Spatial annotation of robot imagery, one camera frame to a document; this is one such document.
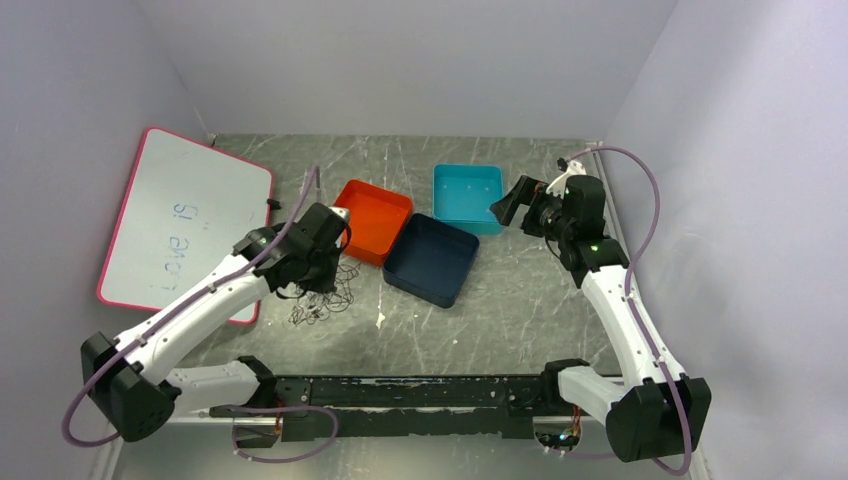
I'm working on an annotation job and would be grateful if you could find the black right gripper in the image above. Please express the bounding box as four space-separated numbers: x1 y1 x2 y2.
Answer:
490 174 573 243

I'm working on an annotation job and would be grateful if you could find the black cable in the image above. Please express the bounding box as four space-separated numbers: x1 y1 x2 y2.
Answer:
288 264 359 329

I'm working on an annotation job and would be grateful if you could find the brown cable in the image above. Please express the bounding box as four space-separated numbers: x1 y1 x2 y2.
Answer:
288 261 362 329

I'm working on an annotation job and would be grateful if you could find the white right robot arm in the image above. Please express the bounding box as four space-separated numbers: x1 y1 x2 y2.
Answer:
490 174 712 473

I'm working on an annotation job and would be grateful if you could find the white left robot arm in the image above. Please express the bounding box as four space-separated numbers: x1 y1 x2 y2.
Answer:
81 203 352 442

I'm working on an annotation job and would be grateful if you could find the teal plastic bin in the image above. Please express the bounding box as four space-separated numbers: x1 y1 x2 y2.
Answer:
432 164 505 235

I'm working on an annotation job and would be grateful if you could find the orange plastic bin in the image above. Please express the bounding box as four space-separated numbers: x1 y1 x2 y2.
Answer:
334 179 414 267

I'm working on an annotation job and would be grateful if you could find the dark blue plastic bin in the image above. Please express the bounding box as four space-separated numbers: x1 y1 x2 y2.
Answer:
382 213 480 309

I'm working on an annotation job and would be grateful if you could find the pink-framed whiteboard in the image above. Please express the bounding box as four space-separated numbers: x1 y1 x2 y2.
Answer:
96 127 274 311

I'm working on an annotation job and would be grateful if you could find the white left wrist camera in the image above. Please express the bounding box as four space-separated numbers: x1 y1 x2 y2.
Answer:
329 206 351 225

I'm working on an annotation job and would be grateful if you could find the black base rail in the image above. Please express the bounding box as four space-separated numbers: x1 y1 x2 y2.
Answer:
209 374 578 442

